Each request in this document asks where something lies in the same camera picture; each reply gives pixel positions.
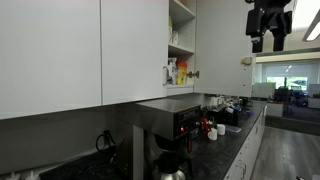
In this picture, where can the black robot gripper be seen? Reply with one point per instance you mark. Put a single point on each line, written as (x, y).
(268, 15)

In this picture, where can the white cabinet door with lock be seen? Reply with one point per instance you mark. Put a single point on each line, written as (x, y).
(221, 46)

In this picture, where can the brass cabinet door hinge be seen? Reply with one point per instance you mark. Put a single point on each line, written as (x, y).
(193, 74)

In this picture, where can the narrow white cabinet door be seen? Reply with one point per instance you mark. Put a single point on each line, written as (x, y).
(135, 50)

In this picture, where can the wide white cabinet door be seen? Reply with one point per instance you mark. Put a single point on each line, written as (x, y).
(50, 56)

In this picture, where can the rectangular ceiling light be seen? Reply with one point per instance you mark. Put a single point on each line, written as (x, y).
(313, 33)

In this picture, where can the white office partition panel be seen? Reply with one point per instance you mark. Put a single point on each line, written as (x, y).
(264, 90)

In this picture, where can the yellow creamer canister orange lid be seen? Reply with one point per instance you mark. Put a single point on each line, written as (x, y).
(181, 73)

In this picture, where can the small white bottle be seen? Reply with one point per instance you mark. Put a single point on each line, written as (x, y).
(175, 38)

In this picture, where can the white ceramic mug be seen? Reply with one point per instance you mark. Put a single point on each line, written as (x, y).
(221, 129)
(212, 134)

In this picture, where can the green yellow package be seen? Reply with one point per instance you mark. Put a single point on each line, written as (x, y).
(170, 30)

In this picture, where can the pale creamer canister blue label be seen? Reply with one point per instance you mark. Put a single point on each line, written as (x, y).
(172, 70)

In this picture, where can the red small countertop item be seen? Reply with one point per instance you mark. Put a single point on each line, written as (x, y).
(204, 125)

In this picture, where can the stainless steel coffee machine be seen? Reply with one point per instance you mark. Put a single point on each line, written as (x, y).
(163, 116)

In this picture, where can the steel coffee carafe black lid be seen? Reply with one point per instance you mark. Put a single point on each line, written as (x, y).
(168, 168)

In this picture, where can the clear squeeze bottle white cap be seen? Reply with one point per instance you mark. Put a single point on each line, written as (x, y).
(32, 176)

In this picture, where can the white wall cabinet with shelves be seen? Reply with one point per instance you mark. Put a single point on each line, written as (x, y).
(186, 35)

